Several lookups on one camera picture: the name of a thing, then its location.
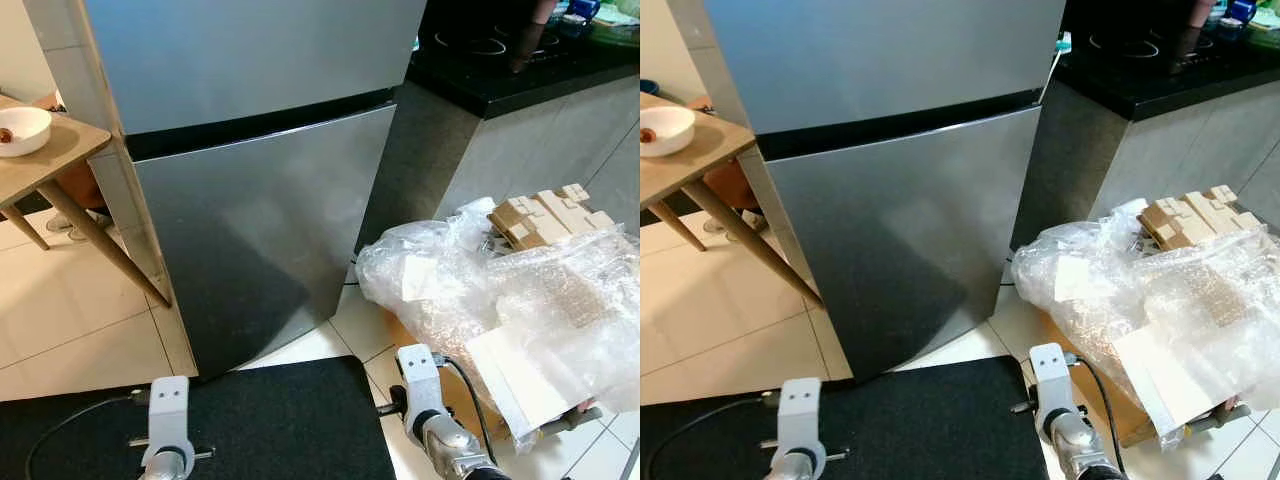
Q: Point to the grey kitchen cabinet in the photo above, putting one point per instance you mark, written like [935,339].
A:
[1190,150]
[540,150]

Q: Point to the black floor mat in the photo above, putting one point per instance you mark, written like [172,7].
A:
[930,430]
[280,430]

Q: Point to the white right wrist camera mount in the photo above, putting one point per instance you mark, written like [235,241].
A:
[420,385]
[1050,385]

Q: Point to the brown cardboard box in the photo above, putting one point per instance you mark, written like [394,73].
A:
[460,405]
[1135,425]

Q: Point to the silver fridge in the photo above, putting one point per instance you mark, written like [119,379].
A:
[880,60]
[250,60]

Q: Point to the dark grey metal bar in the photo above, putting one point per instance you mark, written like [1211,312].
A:
[1235,412]
[585,413]

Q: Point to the white bowl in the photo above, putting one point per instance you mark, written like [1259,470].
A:
[30,125]
[672,128]

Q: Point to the white flat board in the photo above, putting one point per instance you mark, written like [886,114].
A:
[1165,385]
[515,380]

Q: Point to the stacked cardboard pieces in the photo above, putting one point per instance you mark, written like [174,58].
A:
[1195,215]
[545,215]

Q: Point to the light wooden table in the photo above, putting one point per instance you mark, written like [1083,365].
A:
[690,165]
[60,160]

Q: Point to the blue container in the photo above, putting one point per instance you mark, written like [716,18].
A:
[1241,10]
[583,10]

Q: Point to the clear bubble wrap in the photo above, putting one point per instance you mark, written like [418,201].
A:
[560,300]
[1200,300]

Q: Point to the grey slipper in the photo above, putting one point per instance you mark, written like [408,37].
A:
[65,226]
[722,224]

